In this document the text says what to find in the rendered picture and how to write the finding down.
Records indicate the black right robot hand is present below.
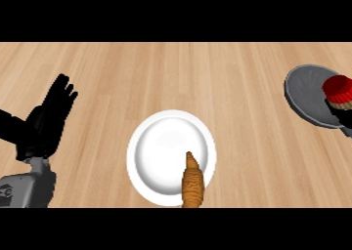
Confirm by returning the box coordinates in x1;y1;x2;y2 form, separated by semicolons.
324;63;352;130

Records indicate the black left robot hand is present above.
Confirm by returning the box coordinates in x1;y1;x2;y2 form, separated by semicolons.
0;73;82;163

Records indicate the red frosted cupcake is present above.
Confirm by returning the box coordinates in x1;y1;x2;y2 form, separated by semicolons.
321;74;352;111

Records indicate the grey frying pan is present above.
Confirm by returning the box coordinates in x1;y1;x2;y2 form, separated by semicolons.
283;63;352;146

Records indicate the white plate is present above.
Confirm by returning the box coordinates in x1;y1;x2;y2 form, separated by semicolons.
126;109;218;207

